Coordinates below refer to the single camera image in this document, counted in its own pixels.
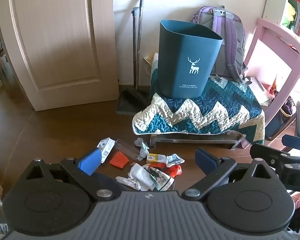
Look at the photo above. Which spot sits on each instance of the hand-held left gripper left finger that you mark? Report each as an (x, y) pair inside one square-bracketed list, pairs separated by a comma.
[(90, 162)]

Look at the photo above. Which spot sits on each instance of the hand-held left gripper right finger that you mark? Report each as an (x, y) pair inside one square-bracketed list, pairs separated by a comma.
[(204, 160)]

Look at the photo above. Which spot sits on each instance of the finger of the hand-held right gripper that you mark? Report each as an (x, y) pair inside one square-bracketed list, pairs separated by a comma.
[(297, 142), (267, 155)]

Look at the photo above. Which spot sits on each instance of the orange foam fruit net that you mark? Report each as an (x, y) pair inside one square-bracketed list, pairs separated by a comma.
[(118, 159)]

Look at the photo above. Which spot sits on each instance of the red plastic bag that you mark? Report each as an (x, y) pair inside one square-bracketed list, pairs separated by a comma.
[(173, 170)]

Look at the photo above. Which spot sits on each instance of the yellow drink carton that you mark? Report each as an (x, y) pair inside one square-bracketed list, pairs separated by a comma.
[(155, 158)]

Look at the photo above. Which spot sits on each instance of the teal bin with deer print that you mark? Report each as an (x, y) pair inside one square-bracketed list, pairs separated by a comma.
[(187, 60)]

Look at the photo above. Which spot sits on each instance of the white wrapper with blue print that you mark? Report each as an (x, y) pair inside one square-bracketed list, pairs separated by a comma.
[(106, 148)]

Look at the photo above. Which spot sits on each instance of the dark bag under chair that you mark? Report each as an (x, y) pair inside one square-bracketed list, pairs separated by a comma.
[(280, 120)]

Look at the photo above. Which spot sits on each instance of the silver foil packet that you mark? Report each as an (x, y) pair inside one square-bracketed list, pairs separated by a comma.
[(174, 160)]

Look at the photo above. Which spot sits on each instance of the clear plastic box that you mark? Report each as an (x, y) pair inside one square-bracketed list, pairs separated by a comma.
[(127, 148)]

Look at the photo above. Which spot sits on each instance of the green and red printed wrapper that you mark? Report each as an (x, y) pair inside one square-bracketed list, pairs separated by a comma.
[(162, 178)]

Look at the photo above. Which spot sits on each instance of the teal and cream zigzag quilt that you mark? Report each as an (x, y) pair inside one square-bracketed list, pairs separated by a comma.
[(205, 110)]

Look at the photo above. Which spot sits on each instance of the grey crumpled wrapper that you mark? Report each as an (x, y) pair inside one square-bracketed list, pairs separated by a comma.
[(142, 148)]

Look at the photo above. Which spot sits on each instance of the red folded paper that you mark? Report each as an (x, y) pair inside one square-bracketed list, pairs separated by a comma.
[(274, 85)]

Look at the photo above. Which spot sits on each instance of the pink wooden chair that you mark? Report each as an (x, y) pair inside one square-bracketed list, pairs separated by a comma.
[(270, 32)]

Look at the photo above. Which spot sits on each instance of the purple and grey backpack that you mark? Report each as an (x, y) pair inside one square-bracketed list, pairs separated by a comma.
[(230, 42)]

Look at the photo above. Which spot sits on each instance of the beige wooden door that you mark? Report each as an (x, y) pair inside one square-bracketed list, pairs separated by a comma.
[(52, 42)]

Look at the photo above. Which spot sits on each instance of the yellow plush toy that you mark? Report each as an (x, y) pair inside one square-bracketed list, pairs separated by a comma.
[(290, 12)]

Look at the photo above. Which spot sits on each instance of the white shelf unit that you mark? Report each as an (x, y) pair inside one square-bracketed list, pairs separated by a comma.
[(275, 0)]

